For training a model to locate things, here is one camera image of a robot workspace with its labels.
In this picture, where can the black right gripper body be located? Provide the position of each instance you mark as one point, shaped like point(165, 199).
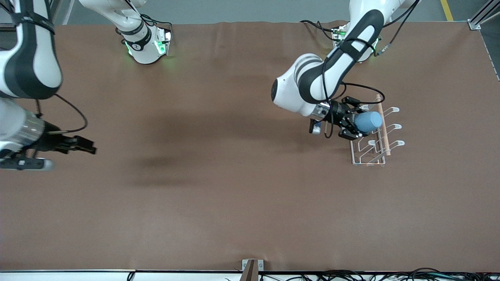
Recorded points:
point(50, 143)

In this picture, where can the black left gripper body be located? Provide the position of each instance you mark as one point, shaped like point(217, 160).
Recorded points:
point(338, 113)

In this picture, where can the blue cup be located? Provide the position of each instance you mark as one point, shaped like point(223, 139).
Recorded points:
point(369, 121)

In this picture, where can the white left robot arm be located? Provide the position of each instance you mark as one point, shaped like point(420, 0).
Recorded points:
point(308, 78)

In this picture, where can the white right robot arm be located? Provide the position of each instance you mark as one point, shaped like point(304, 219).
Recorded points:
point(35, 58)

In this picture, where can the brown table cover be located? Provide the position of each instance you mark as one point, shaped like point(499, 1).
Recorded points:
point(215, 195)

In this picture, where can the white table edge rail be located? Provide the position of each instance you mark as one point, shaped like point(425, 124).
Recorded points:
point(58, 276)

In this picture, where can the aluminium frame profile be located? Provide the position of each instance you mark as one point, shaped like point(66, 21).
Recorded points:
point(62, 11)
point(484, 13)

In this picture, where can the thin aluminium edge rail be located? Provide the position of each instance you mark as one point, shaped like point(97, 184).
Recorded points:
point(489, 54)

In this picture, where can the metal table edge bracket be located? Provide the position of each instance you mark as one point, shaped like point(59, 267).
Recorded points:
point(250, 271)

